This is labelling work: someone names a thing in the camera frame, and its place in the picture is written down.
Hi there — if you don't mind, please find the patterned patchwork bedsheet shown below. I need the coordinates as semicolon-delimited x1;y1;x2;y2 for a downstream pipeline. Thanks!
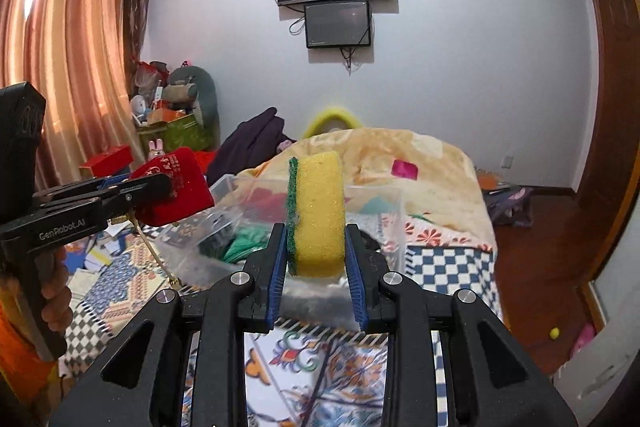
55;207;503;427

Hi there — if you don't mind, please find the small black wall monitor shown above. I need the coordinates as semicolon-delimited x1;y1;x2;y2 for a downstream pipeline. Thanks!
304;0;373;50

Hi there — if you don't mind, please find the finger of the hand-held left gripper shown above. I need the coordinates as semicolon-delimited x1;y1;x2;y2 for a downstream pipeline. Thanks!
33;173;174;225

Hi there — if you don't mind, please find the wooden door frame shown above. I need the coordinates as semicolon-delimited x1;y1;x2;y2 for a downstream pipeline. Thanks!
510;0;640;323

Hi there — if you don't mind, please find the person's left hand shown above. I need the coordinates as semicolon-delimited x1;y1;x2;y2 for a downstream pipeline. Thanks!
0;249;74;348

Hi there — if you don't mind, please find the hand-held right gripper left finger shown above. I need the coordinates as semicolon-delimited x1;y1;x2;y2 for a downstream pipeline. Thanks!
48;223;289;427

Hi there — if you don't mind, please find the green gift bag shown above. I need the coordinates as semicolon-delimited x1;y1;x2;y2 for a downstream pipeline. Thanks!
163;114;213;152

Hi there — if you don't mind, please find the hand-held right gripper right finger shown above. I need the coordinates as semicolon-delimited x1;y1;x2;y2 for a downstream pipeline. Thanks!
345;224;585;427

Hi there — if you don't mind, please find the red cloth pouch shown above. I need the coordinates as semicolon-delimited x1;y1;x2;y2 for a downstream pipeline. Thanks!
128;147;216;226

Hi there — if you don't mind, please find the yellow floral blanket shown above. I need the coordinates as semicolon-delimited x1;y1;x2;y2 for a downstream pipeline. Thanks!
238;129;497;253

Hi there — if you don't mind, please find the clear plastic storage box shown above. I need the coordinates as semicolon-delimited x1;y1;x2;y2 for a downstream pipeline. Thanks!
155;174;407;321

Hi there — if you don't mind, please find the person's left forearm orange sleeve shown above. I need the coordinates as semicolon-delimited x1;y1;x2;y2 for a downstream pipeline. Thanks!
0;287;60;408

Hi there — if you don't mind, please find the pink orange curtain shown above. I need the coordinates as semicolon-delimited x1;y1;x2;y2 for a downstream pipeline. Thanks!
0;0;157;192

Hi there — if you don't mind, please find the red gift box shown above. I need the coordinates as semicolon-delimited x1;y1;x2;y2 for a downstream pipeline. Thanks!
79;145;134;180

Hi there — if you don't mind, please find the green cloth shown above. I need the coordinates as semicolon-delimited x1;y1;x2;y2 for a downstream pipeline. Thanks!
223;227;272;264

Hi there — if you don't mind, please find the dark purple clothing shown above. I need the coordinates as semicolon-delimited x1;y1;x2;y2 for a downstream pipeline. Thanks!
206;107;286;186

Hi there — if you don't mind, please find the yellow green sponge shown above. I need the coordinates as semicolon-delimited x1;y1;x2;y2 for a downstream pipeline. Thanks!
286;152;347;279

